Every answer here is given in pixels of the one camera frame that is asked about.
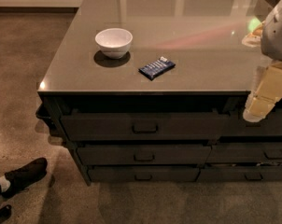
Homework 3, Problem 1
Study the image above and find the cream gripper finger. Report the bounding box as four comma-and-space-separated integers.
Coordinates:
242, 22, 263, 47
243, 62, 282, 122

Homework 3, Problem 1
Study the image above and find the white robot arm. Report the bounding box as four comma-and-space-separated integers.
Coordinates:
242, 0, 282, 122

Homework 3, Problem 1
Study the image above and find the dark metal drawer cabinet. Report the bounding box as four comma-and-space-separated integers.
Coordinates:
38, 0, 282, 183

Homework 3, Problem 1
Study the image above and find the blue snack packet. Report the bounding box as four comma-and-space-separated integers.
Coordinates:
138, 57, 176, 80

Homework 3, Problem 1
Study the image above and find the white ceramic bowl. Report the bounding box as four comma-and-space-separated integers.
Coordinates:
95, 28, 133, 59

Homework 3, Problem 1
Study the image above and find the black shoe with white sock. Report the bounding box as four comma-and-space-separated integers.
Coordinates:
0, 158, 48, 199

